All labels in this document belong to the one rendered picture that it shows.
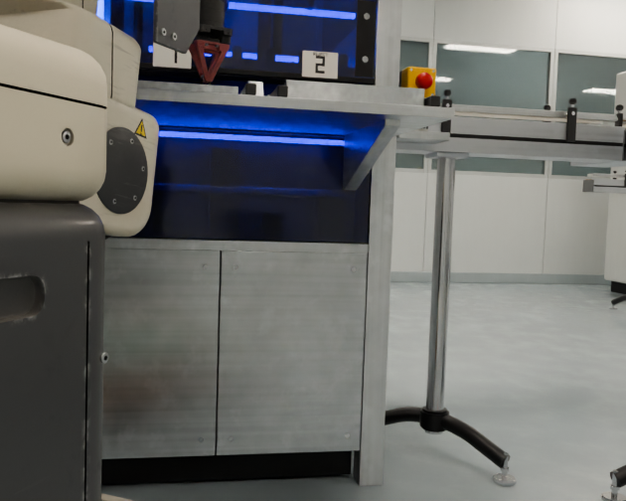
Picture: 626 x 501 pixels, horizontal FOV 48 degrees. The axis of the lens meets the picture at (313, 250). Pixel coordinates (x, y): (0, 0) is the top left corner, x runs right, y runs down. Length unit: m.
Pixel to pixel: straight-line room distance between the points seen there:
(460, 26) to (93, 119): 6.43
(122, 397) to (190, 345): 0.19
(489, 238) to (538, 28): 2.03
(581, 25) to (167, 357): 6.32
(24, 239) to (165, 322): 1.15
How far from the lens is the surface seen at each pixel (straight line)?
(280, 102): 1.26
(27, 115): 0.54
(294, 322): 1.69
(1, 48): 0.53
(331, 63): 1.71
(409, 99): 1.35
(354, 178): 1.60
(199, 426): 1.72
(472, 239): 6.82
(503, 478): 1.94
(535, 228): 7.09
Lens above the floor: 0.69
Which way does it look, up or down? 4 degrees down
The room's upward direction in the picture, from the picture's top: 2 degrees clockwise
